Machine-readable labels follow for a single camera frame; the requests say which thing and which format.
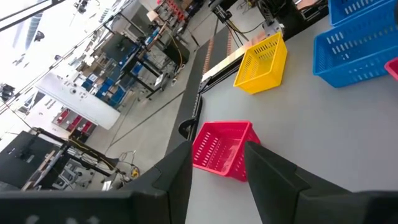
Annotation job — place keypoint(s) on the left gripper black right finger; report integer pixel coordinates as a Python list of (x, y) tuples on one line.
[(273, 193)]

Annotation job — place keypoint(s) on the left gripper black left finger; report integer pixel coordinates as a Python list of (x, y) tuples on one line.
[(168, 193)]

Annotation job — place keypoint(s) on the red slotted plastic basket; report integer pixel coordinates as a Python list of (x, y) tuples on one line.
[(393, 68), (217, 146)]

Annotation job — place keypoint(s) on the yellow slotted plastic basket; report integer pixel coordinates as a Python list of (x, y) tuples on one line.
[(264, 68)]

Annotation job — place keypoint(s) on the blue slotted plastic basket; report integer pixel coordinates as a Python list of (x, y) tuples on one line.
[(337, 17), (360, 62)]

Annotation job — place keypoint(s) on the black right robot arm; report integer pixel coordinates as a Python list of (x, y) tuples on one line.
[(290, 17)]

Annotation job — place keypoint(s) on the blue storage bins shelf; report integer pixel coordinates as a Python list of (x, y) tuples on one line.
[(116, 96)]

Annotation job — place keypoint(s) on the black table clamp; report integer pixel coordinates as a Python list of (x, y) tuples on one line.
[(183, 126)]

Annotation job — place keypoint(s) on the black floor mat orange stripes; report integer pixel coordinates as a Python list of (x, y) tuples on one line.
[(189, 102)]

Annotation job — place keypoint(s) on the red storage bins rack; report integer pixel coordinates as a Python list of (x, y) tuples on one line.
[(74, 122)]

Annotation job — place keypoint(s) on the long white cabinet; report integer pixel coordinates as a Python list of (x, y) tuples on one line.
[(77, 101)]

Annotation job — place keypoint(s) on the light wooden table board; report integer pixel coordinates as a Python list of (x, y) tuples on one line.
[(224, 63)]

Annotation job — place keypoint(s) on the black desk with equipment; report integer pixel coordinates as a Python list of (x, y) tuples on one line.
[(18, 158)]

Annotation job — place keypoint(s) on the black workbench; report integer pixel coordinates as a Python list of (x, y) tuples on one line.
[(118, 46)]

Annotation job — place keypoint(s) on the black aluminium table frame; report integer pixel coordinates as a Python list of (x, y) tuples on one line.
[(199, 93)]

